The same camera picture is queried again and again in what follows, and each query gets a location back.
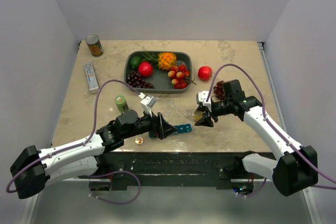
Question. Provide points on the red lychee bunch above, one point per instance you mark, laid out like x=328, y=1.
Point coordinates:
x=180, y=77

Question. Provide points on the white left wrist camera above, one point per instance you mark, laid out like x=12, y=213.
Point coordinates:
x=147, y=103

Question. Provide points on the tin can with fruit label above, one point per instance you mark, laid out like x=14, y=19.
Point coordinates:
x=94, y=45

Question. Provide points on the dark grapes on table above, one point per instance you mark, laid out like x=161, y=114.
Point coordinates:
x=218, y=90

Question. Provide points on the green lime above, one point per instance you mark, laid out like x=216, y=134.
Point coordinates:
x=135, y=62

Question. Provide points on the red apple on table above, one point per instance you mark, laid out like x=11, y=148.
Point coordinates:
x=205, y=73

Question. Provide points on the amber pill bottle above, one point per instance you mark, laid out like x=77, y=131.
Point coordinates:
x=193, y=115

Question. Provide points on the dark grapes in tray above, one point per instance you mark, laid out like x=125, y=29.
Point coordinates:
x=135, y=80

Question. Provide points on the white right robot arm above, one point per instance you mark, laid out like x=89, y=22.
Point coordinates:
x=289, y=170

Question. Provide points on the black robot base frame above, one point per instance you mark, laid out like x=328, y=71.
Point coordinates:
x=168, y=169

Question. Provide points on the teal weekly pill organizer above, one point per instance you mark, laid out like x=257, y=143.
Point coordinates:
x=181, y=129

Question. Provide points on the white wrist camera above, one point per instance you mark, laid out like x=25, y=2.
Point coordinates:
x=203, y=100
x=147, y=103

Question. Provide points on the grey plastic fruit tray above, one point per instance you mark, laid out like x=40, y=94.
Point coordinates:
x=159, y=79

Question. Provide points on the gold bottle cap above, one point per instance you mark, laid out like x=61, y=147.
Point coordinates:
x=139, y=140

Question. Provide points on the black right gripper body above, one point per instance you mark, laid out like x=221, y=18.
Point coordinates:
x=220, y=108

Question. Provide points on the small orange pineapple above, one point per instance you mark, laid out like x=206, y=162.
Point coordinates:
x=163, y=60

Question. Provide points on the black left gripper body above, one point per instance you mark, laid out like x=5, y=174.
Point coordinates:
x=146, y=124

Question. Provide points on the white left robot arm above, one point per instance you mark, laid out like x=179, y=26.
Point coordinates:
x=32, y=169

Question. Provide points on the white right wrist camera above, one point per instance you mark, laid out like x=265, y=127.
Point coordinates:
x=203, y=100

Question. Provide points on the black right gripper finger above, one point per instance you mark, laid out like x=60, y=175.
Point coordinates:
x=203, y=108
x=207, y=121

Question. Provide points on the silver R&O toothpaste box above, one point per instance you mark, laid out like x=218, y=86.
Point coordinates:
x=92, y=80

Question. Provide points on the green pill bottle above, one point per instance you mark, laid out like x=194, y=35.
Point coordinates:
x=121, y=103

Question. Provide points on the red apple in tray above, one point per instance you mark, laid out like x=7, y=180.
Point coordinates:
x=145, y=69

